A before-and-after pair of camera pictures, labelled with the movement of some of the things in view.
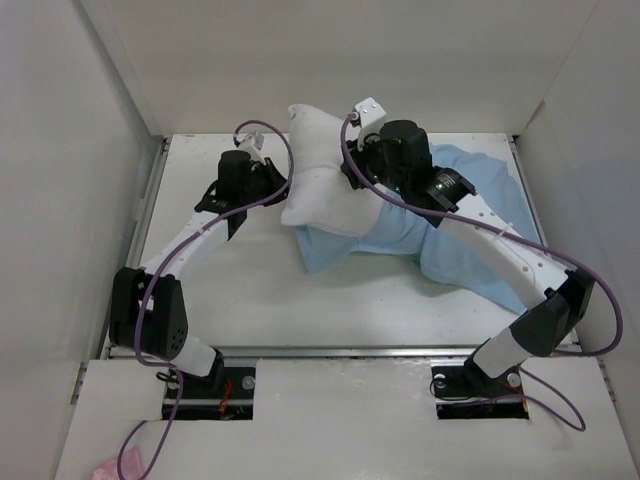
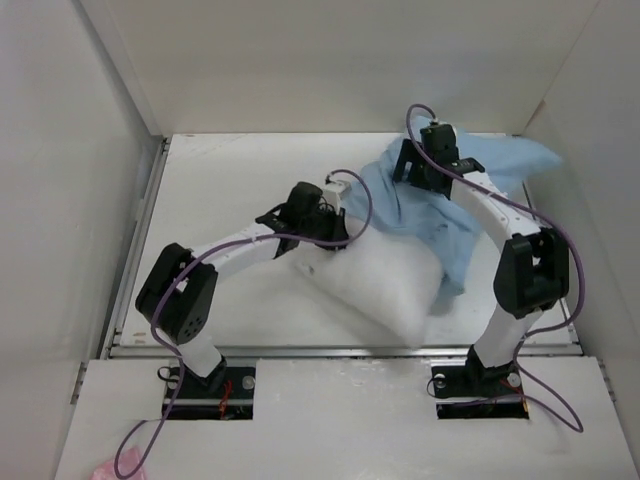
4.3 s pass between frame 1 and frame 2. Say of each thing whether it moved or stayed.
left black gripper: moved
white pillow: moved
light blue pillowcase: moved
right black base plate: stayed
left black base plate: stayed
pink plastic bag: stayed
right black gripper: moved
